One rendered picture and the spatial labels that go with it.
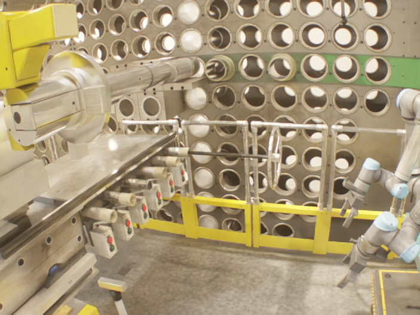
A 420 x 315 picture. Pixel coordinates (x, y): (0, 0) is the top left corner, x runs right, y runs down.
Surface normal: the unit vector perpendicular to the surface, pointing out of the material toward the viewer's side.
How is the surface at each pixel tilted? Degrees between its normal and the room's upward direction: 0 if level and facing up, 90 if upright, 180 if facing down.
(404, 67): 90
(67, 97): 90
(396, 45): 90
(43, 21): 90
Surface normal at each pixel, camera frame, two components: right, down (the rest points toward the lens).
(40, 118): 0.93, 0.06
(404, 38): -0.36, 0.37
